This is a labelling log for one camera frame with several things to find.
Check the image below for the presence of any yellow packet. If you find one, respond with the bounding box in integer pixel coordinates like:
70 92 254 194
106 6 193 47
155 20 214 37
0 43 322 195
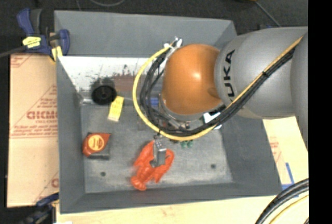
107 95 125 122

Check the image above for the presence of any brown cardboard board red print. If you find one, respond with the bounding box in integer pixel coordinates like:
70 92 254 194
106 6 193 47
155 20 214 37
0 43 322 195
6 53 61 208

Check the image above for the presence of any grey metal bin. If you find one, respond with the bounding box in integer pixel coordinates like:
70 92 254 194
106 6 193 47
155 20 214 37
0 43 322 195
53 10 283 213

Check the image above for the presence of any red toy lobster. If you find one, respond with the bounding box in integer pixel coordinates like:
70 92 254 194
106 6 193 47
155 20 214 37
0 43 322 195
130 140 175 191

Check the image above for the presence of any black round disc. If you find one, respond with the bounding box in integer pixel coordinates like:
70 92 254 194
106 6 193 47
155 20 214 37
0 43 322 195
91 79 118 105

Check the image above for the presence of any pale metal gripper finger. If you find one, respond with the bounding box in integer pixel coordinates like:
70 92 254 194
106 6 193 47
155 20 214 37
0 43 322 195
153 139 160 167
157 148 167 166

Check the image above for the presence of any red and black tape measure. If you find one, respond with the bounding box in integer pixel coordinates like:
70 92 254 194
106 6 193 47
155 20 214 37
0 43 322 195
82 132 112 160

